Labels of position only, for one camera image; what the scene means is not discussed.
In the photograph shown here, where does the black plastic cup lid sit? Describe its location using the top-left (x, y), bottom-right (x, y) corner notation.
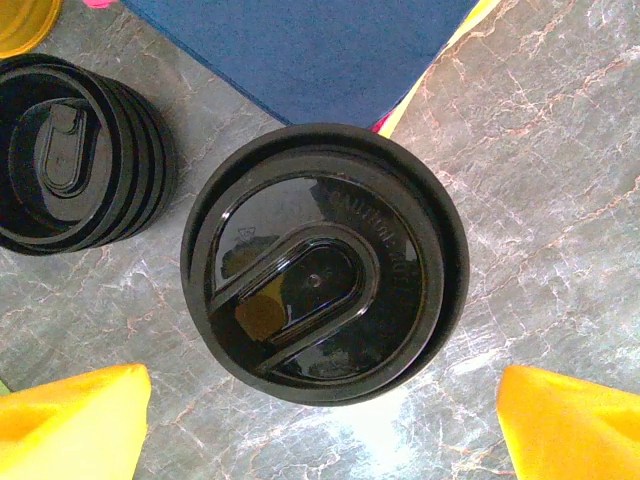
top-left (179, 123), bottom-right (471, 407)

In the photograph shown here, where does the yellow straw holder cup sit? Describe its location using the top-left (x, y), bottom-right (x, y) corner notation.
top-left (0, 0), bottom-right (64, 59)

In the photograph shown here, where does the colourful paper napkin stack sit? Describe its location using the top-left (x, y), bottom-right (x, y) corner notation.
top-left (84, 0), bottom-right (504, 139)

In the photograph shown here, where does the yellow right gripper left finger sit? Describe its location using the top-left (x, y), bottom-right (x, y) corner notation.
top-left (0, 363), bottom-right (153, 480)

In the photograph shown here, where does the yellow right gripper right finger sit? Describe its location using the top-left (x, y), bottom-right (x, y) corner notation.
top-left (496, 364), bottom-right (640, 480)

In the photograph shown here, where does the blue paper napkin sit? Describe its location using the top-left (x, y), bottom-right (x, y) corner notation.
top-left (119, 0), bottom-right (481, 127)

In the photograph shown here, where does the black plastic lid stack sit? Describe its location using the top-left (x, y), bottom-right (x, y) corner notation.
top-left (0, 53), bottom-right (179, 257)

